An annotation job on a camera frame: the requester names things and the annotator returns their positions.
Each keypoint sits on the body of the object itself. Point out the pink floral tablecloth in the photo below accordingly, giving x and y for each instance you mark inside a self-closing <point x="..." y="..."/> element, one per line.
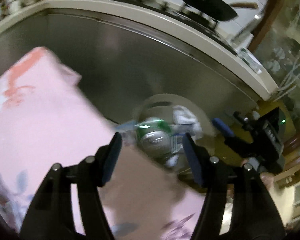
<point x="45" y="119"/>

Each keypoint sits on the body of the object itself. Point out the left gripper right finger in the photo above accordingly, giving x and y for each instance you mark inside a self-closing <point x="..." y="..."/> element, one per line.
<point x="237" y="204"/>

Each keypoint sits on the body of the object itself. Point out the green soda can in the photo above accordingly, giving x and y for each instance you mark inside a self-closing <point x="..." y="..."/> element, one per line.
<point x="153" y="136"/>

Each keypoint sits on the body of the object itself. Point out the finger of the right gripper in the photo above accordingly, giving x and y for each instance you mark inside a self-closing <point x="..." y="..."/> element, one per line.
<point x="223" y="128"/>

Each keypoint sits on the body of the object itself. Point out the beige trash bin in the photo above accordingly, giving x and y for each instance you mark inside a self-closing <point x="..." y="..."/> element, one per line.
<point x="160" y="106"/>

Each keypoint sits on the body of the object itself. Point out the white tissue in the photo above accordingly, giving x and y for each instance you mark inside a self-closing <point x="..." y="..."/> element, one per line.
<point x="186" y="120"/>

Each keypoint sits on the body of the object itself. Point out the black frying pan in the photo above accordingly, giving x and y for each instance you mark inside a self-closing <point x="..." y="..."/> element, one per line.
<point x="218" y="9"/>

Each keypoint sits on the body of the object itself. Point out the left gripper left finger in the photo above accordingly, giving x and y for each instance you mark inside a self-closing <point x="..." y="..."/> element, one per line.
<point x="67" y="204"/>

